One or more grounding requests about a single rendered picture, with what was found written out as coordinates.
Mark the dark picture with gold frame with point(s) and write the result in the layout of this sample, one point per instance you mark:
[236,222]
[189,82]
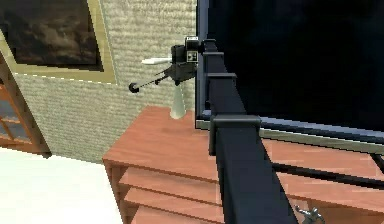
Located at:
[50,33]

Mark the black television set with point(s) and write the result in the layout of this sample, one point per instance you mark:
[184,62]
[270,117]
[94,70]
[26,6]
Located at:
[300,66]

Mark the brown wooden glass cupboard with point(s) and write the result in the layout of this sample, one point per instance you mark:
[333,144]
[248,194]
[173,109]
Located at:
[33,133]

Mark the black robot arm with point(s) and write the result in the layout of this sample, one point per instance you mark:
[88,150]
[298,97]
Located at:
[243,173]

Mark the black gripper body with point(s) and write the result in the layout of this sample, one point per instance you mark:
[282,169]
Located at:
[181,70]

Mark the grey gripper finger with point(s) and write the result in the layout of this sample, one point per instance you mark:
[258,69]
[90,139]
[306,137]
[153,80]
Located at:
[146,84]

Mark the small silver figurine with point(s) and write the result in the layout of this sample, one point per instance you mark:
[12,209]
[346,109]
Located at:
[311,216]

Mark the brown wooden chest of drawers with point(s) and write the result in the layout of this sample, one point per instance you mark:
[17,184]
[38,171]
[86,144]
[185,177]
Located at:
[160,143]

